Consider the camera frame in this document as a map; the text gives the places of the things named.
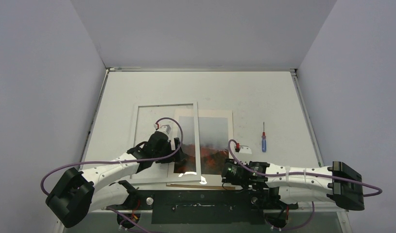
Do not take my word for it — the white picture frame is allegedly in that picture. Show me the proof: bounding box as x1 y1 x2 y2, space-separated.
129 101 202 185

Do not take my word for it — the autumn forest photo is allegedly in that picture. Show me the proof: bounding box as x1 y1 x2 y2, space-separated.
173 116 229 175

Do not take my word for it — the blue red screwdriver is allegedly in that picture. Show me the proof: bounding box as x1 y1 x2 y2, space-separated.
261 122 267 152

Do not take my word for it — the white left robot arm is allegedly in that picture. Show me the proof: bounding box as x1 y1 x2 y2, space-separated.
45 130 184 228

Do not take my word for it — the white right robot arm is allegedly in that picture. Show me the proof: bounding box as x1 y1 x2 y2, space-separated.
221 159 364 211

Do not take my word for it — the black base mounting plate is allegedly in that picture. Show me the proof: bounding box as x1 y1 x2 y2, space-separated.
117 190 298 225

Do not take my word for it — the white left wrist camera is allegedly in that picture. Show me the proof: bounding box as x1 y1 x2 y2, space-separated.
154 124 172 135

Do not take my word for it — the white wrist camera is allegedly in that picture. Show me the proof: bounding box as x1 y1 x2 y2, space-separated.
235 145 253 163
154 124 172 135

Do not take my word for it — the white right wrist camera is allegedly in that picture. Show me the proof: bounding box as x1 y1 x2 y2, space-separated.
235 145 253 163

